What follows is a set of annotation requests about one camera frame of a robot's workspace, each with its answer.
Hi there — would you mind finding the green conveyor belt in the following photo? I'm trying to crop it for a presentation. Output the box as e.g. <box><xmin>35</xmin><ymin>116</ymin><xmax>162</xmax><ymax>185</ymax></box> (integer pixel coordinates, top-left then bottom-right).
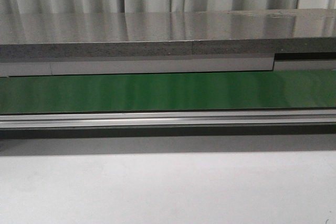
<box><xmin>1</xmin><ymin>70</ymin><xmax>335</xmax><ymax>114</ymax></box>

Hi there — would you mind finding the front aluminium conveyor rail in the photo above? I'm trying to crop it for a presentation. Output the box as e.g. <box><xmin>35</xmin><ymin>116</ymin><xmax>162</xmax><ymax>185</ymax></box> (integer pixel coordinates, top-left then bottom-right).
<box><xmin>1</xmin><ymin>109</ymin><xmax>335</xmax><ymax>130</ymax></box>

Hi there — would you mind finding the rear grey conveyor rail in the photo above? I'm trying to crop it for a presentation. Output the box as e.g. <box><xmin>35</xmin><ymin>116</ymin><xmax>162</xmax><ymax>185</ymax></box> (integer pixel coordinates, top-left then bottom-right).
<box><xmin>1</xmin><ymin>52</ymin><xmax>335</xmax><ymax>77</ymax></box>

